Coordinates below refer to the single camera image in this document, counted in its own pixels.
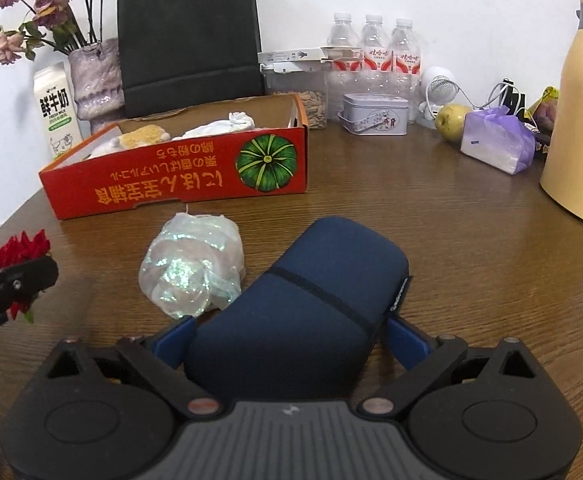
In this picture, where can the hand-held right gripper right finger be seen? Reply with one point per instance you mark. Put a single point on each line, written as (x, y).
(409, 341)

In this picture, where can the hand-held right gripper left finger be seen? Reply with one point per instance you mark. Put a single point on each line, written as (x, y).
(171, 342)

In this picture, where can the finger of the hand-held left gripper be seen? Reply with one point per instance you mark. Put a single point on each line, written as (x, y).
(26, 277)

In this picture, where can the red rose flower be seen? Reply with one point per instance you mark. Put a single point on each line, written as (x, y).
(21, 247)

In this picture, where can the navy blue case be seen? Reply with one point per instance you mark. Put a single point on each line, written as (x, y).
(296, 310)

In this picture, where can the red cardboard box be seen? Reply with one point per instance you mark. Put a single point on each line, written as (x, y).
(171, 180)

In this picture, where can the orange white plush toy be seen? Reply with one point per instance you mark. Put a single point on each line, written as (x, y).
(144, 137)

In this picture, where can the white sock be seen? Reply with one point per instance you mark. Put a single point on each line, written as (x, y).
(211, 127)

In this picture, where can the iridescent plastic bag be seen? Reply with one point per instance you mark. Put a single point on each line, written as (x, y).
(191, 265)

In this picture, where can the white green milk carton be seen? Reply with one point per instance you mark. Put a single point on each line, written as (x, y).
(56, 110)

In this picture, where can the purple white vase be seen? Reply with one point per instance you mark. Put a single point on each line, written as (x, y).
(96, 80)

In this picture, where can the purple tissue pack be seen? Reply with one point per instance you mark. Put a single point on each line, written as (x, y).
(496, 142)

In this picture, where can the green yellow apple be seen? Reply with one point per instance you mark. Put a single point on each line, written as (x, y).
(451, 120)

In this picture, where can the small printed tin box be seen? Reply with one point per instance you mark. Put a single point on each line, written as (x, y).
(376, 115)

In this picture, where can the small white fan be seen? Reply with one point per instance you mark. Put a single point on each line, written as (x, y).
(439, 87)

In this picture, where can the clear seed container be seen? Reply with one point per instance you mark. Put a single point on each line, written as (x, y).
(311, 105)

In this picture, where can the black clip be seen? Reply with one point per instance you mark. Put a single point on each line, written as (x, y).
(514, 102)

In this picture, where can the yellow thermos jug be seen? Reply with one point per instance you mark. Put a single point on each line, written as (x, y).
(581, 135)

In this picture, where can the yellow snack packet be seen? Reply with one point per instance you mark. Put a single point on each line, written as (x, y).
(546, 110)

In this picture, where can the black paper bag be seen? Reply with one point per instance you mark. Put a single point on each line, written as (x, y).
(191, 35)

